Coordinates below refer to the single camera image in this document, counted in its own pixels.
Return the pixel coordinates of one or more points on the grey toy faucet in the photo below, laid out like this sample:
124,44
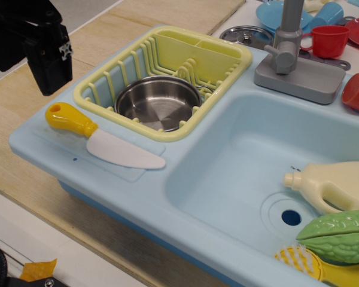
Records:
284,71

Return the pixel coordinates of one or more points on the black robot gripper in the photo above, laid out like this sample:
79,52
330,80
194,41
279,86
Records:
33,30

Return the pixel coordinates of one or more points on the red plastic cup upright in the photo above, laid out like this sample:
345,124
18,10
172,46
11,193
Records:
327,41

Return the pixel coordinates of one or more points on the cream plastic detergent bottle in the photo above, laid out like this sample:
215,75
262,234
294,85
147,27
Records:
329,188

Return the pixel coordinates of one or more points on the yellow tape piece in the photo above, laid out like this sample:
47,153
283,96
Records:
33,271

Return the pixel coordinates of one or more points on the blue plastic cup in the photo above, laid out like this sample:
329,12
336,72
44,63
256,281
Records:
330,14

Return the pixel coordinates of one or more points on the stainless steel pot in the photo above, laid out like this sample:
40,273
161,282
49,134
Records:
160,102

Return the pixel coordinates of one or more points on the silver metal pot lid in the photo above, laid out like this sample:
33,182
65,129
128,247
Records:
251,36

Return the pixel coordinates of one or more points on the yellow plastic dish rack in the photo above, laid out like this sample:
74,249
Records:
199,59

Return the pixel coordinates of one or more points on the blue plastic plate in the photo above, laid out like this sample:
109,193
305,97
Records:
270,14

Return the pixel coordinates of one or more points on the red plastic cup lying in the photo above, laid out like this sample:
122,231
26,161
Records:
350,94

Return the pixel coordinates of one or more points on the green toy bitter gourd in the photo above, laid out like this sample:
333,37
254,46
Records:
334,237

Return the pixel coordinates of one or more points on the yellow handled white toy knife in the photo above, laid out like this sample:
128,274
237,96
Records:
101,144

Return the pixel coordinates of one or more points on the light blue toy sink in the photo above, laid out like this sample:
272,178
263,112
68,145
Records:
220,199

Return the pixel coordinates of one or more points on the yellow dish brush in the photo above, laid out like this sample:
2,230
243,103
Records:
307,262

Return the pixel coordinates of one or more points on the grey plastic utensil handle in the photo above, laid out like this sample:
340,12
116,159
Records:
334,62

